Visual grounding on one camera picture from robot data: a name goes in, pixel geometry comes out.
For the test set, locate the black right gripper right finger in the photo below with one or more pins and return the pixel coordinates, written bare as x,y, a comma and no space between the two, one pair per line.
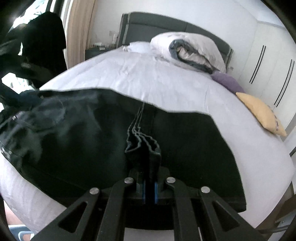
197,214

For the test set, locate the rolled white grey duvet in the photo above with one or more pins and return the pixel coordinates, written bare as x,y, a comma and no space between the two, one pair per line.
189,51

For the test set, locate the white pillow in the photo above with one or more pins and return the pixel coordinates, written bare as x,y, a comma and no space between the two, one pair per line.
139,47

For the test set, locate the yellow cushion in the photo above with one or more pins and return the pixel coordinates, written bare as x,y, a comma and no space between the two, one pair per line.
263,113

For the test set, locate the dark grey nightstand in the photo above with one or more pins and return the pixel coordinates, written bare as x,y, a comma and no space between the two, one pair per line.
92,52

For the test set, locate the black office chair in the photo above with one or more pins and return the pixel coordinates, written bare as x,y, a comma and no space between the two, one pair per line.
35,51

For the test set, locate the white bed sheet mattress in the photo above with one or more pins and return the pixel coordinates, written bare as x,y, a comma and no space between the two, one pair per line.
264,165

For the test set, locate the black denim pants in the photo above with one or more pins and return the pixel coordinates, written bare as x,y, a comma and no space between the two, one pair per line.
69,142

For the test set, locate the purple cushion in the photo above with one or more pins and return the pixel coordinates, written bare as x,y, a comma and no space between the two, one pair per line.
227,81

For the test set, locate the beige curtain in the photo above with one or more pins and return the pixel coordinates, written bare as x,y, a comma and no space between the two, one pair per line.
79,24

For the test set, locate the white wardrobe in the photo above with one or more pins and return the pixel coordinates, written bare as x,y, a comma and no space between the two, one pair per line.
269,72

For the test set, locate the dark grey headboard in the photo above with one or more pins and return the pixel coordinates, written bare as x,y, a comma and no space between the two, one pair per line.
140,26

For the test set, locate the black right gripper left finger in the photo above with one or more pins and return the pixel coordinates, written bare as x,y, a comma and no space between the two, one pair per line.
102,214

